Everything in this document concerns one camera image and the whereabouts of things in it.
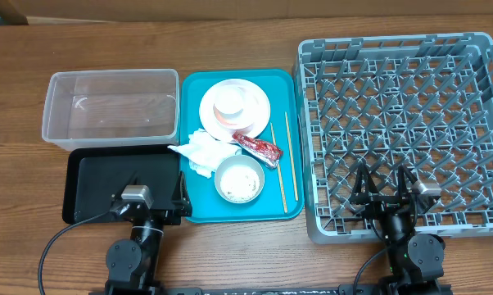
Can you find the grey bowl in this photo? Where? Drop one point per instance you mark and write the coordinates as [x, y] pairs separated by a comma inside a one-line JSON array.
[[239, 160]]

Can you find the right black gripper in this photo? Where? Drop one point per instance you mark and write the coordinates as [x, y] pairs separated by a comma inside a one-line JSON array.
[[382, 204]]

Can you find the white napkin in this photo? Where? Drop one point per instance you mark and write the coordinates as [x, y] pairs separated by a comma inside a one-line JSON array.
[[205, 153]]

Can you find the left wooden chopstick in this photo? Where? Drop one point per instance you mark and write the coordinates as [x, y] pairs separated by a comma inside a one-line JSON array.
[[280, 178]]

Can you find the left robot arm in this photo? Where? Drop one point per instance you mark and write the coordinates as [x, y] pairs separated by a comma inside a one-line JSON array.
[[132, 262]]

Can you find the clear plastic bin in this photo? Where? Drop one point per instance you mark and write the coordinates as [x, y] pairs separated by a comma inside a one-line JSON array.
[[111, 108]]

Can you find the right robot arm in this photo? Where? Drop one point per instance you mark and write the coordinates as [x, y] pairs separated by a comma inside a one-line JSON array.
[[415, 259]]

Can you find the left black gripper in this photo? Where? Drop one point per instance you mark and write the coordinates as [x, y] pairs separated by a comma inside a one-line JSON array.
[[172, 218]]

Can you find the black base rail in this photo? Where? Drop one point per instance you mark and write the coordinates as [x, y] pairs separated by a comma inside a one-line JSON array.
[[342, 289]]

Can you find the red snack wrapper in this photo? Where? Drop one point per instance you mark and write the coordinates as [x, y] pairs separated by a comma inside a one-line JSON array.
[[265, 151]]

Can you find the pink round plate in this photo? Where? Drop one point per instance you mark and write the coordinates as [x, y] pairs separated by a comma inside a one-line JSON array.
[[253, 120]]

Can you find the grey dishwasher rack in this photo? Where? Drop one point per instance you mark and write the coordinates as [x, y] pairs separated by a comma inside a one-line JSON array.
[[423, 101]]

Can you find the teal serving tray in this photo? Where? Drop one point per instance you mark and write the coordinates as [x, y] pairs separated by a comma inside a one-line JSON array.
[[208, 206]]

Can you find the pink cup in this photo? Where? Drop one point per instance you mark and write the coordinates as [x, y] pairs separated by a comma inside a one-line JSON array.
[[229, 103]]

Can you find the black plastic tray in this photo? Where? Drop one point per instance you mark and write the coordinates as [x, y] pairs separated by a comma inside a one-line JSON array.
[[95, 175]]

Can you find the cooked white rice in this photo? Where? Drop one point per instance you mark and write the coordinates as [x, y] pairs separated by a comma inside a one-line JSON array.
[[239, 183]]

